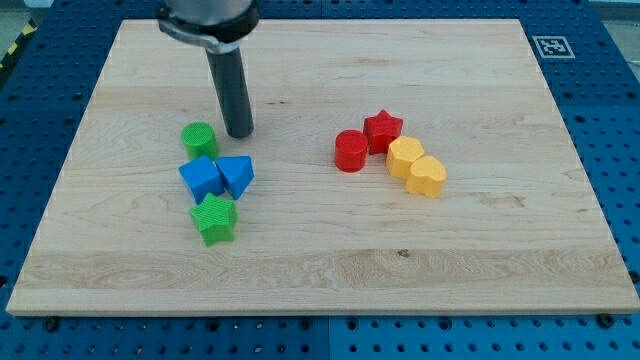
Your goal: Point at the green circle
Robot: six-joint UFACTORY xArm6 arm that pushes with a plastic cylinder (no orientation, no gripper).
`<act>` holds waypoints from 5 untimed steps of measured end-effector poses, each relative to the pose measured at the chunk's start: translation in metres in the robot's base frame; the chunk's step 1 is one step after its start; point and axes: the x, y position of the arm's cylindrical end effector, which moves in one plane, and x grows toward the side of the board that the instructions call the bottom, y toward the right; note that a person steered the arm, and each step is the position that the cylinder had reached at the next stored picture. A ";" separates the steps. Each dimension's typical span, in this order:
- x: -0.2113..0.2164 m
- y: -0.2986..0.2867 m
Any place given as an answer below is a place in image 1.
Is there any blue triangle block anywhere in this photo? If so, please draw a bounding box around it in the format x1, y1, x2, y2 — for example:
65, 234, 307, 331
215, 156, 254, 200

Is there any light wooden board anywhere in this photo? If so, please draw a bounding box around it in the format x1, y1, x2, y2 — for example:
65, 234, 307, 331
7, 19, 639, 317

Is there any yellow hexagon block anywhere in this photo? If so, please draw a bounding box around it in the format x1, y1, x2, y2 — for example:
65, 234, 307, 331
386, 136, 425, 179

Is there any yellow heart block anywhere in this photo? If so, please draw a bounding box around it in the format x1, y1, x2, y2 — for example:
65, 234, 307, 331
405, 156, 447, 198

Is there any red star block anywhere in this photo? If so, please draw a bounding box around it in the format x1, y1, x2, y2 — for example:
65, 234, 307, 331
363, 109, 404, 155

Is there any white fiducial marker tag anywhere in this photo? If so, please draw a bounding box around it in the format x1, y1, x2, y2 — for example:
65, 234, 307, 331
532, 35, 575, 60

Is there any red cylinder block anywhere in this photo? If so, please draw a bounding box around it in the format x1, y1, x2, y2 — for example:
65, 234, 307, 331
334, 129, 368, 173

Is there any dark grey cylindrical pointer rod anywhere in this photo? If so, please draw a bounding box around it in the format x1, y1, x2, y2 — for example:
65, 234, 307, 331
206, 48, 254, 139

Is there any blue cube block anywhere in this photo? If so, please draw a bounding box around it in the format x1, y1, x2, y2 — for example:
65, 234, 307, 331
178, 155, 225, 204

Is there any green star block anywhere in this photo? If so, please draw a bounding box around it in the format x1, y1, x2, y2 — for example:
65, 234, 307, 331
189, 194, 238, 247

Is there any green cylinder block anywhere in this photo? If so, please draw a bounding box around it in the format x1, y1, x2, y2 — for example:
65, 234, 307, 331
181, 122, 219, 160

